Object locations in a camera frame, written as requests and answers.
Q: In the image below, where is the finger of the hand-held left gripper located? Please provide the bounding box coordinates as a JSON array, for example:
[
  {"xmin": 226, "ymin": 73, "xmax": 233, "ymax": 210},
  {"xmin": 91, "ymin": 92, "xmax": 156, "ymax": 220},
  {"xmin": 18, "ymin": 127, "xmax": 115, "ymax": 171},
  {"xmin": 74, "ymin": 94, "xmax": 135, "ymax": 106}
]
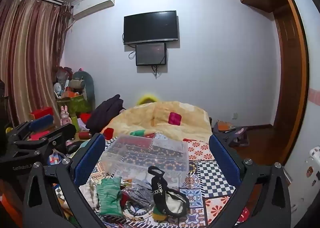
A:
[
  {"xmin": 10, "ymin": 123, "xmax": 77, "ymax": 158},
  {"xmin": 6, "ymin": 114, "xmax": 55, "ymax": 143}
]

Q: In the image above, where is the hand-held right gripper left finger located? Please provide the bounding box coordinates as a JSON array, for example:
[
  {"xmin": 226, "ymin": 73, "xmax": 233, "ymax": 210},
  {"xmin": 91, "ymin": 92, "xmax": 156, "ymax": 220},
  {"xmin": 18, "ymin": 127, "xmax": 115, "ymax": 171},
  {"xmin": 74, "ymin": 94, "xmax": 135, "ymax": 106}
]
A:
[{"xmin": 22, "ymin": 133, "xmax": 107, "ymax": 228}]

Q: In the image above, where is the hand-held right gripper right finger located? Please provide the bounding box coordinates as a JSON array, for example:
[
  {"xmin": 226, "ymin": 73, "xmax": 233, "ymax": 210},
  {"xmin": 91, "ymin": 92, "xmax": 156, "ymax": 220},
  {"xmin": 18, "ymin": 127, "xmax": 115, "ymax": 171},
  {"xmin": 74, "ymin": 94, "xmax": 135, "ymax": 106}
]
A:
[{"xmin": 209, "ymin": 134, "xmax": 292, "ymax": 228}]

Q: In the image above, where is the red soft pouch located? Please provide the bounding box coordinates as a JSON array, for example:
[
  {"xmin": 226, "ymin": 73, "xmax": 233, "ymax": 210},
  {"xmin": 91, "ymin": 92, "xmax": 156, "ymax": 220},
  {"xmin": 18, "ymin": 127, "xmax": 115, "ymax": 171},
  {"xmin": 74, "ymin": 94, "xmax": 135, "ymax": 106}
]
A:
[{"xmin": 102, "ymin": 128, "xmax": 115, "ymax": 140}]

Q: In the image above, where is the red box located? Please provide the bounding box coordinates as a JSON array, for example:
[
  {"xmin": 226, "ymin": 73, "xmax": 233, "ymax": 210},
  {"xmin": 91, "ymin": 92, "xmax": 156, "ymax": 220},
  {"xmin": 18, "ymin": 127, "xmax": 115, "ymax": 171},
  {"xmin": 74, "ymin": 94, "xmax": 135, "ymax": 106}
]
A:
[{"xmin": 28, "ymin": 107, "xmax": 54, "ymax": 120}]

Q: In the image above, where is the pink rabbit toy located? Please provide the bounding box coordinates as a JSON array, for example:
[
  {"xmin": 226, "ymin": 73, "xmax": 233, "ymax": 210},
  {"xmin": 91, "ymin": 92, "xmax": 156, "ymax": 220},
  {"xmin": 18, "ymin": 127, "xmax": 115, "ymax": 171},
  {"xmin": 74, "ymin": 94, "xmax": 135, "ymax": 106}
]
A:
[{"xmin": 61, "ymin": 105, "xmax": 73, "ymax": 126}]

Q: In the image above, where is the dark purple bag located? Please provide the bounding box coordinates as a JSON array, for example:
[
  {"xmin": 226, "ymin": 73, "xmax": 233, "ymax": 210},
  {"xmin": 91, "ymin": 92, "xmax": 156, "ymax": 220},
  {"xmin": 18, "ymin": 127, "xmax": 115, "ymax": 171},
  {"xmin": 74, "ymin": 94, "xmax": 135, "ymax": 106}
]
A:
[{"xmin": 220, "ymin": 126, "xmax": 249, "ymax": 147}]

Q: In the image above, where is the red cushion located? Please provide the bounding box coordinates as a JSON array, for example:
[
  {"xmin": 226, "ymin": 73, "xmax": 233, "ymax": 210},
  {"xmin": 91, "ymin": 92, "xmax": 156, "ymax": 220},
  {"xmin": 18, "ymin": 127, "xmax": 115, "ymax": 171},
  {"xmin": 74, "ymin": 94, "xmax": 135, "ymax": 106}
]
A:
[{"xmin": 79, "ymin": 112, "xmax": 93, "ymax": 125}]

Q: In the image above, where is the green gift bag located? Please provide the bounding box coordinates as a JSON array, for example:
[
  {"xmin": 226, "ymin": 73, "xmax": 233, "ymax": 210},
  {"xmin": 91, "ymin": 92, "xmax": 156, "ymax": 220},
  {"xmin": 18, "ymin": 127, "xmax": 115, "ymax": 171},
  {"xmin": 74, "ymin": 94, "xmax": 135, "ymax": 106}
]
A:
[{"xmin": 57, "ymin": 94, "xmax": 92, "ymax": 119}]

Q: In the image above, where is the white cloth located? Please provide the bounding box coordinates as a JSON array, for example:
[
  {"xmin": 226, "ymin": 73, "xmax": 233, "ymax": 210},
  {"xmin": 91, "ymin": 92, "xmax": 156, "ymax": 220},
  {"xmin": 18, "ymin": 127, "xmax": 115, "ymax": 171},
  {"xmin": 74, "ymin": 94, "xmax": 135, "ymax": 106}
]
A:
[{"xmin": 80, "ymin": 177, "xmax": 100, "ymax": 209}]

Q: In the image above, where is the orange patterned bag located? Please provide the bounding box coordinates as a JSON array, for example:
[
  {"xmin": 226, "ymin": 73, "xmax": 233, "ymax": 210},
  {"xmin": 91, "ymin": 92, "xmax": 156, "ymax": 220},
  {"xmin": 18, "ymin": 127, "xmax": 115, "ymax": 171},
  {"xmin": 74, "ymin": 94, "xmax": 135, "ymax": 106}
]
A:
[{"xmin": 215, "ymin": 120, "xmax": 236, "ymax": 133}]

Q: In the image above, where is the green knit cloth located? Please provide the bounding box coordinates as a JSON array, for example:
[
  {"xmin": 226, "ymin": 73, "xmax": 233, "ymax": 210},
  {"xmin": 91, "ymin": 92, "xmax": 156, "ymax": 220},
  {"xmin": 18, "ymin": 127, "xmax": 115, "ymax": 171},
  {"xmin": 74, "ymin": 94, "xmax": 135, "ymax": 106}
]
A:
[{"xmin": 96, "ymin": 176, "xmax": 123, "ymax": 216}]

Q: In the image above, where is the black jacket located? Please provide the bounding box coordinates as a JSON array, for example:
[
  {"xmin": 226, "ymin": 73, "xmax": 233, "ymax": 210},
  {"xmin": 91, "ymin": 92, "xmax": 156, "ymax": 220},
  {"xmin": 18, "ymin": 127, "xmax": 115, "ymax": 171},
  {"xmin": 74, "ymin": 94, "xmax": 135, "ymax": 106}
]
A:
[{"xmin": 86, "ymin": 94, "xmax": 125, "ymax": 136}]

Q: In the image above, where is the grey-green plush toy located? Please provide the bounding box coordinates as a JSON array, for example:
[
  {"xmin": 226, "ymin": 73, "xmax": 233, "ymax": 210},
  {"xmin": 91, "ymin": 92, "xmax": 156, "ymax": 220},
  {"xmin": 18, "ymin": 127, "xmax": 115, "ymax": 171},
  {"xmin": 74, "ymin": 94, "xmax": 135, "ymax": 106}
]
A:
[{"xmin": 72, "ymin": 70, "xmax": 96, "ymax": 109}]

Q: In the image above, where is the clear plastic storage box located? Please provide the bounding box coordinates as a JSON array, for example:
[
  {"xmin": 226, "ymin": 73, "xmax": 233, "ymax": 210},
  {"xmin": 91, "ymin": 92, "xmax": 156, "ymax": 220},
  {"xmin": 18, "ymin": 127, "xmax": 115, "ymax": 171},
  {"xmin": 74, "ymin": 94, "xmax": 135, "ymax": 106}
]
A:
[{"xmin": 100, "ymin": 134, "xmax": 189, "ymax": 181}]

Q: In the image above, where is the grey patterned cloth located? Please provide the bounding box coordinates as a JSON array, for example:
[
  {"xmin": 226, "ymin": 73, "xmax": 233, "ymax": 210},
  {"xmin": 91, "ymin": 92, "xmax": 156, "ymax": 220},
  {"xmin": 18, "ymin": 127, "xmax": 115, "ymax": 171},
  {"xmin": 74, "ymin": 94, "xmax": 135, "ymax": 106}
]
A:
[{"xmin": 122, "ymin": 180, "xmax": 155, "ymax": 209}]

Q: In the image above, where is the pink square cloth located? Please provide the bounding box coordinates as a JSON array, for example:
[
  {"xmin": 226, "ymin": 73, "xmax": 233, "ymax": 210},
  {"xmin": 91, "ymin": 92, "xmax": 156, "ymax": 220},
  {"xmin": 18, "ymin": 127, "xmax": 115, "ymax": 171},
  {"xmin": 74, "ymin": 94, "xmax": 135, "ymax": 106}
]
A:
[{"xmin": 168, "ymin": 112, "xmax": 182, "ymax": 126}]

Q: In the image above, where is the striped red curtain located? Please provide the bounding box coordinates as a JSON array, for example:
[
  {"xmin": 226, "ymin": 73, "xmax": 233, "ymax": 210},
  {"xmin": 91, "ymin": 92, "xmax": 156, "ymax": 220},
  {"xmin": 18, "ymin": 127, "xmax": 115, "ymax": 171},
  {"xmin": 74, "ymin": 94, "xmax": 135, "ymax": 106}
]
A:
[{"xmin": 0, "ymin": 0, "xmax": 72, "ymax": 129}]

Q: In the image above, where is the yellow quilt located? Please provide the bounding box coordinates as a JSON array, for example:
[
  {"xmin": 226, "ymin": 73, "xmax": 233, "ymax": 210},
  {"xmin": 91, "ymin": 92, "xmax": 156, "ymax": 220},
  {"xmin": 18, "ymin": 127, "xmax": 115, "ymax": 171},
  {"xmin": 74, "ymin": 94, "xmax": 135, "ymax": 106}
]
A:
[{"xmin": 101, "ymin": 100, "xmax": 213, "ymax": 143}]

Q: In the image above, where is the yellow plush toy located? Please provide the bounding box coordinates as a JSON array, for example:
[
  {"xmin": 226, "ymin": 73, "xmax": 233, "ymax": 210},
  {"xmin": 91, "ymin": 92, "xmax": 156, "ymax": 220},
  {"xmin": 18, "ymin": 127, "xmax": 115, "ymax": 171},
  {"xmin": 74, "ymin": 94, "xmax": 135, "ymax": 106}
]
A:
[{"xmin": 137, "ymin": 94, "xmax": 159, "ymax": 105}]

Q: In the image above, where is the white air conditioner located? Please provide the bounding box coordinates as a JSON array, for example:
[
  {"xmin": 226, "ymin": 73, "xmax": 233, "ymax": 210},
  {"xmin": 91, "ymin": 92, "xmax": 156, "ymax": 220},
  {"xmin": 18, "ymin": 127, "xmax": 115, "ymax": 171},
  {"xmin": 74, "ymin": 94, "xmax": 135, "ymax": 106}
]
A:
[{"xmin": 71, "ymin": 0, "xmax": 116, "ymax": 20}]

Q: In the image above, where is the black and white braided cord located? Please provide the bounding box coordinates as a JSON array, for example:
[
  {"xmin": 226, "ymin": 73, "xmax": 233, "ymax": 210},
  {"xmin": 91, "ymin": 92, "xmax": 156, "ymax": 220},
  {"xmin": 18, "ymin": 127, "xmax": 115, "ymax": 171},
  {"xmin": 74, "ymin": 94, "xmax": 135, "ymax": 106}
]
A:
[{"xmin": 124, "ymin": 200, "xmax": 151, "ymax": 216}]

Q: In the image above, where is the black strappy pouch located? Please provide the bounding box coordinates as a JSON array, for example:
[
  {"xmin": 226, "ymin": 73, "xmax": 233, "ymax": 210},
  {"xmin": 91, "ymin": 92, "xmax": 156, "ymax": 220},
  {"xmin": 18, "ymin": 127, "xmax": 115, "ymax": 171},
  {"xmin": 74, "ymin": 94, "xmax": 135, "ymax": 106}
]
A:
[{"xmin": 147, "ymin": 165, "xmax": 190, "ymax": 218}]

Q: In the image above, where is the wooden door frame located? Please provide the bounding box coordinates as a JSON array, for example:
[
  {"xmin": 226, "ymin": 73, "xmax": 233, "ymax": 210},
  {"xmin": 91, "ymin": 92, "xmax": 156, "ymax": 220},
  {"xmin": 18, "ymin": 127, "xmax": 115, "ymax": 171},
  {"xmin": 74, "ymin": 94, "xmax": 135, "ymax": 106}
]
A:
[{"xmin": 272, "ymin": 0, "xmax": 311, "ymax": 166}]

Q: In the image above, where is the small wall monitor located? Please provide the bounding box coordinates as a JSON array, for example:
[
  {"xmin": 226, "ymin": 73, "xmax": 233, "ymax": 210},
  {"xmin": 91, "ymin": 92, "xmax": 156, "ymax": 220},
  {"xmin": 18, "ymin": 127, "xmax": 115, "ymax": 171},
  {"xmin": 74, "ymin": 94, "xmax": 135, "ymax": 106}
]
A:
[{"xmin": 135, "ymin": 42, "xmax": 167, "ymax": 66}]

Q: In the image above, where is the large wall television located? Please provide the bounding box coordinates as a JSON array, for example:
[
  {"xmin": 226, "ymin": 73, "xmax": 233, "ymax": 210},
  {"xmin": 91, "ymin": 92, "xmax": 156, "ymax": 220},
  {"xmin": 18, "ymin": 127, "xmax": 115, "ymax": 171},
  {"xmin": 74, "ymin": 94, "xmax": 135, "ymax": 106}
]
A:
[{"xmin": 123, "ymin": 10, "xmax": 179, "ymax": 45}]

